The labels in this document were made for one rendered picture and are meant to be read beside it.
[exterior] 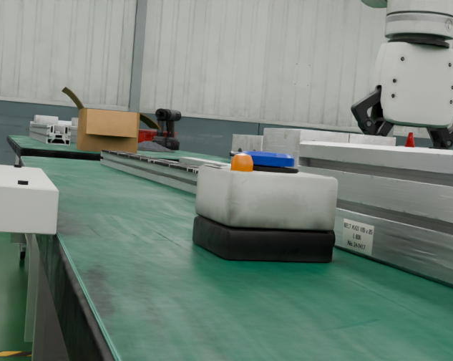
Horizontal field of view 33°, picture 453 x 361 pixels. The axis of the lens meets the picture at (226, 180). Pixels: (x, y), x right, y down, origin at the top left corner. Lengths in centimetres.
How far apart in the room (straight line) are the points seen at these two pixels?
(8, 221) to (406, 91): 55
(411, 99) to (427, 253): 47
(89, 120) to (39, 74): 886
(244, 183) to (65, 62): 1115
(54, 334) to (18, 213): 137
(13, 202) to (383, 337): 32
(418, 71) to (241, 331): 68
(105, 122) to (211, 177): 223
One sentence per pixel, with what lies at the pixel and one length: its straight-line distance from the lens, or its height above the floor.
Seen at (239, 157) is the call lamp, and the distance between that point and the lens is 52.
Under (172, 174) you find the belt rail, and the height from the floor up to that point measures 80.
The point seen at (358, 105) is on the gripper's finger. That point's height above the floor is 91.
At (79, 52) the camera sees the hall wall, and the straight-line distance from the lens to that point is 1167.
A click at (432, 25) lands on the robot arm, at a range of 97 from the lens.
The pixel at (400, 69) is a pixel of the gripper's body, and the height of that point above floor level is 96.
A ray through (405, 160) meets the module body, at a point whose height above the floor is 86.
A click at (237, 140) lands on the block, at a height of 86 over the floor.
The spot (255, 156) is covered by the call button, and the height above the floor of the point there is 85.
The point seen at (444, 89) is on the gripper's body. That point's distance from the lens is 99.
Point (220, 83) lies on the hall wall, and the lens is 1204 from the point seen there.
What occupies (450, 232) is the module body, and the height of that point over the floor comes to 81.
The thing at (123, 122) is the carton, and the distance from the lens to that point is 278.
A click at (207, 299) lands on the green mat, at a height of 78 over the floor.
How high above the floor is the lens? 86
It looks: 3 degrees down
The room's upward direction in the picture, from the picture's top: 5 degrees clockwise
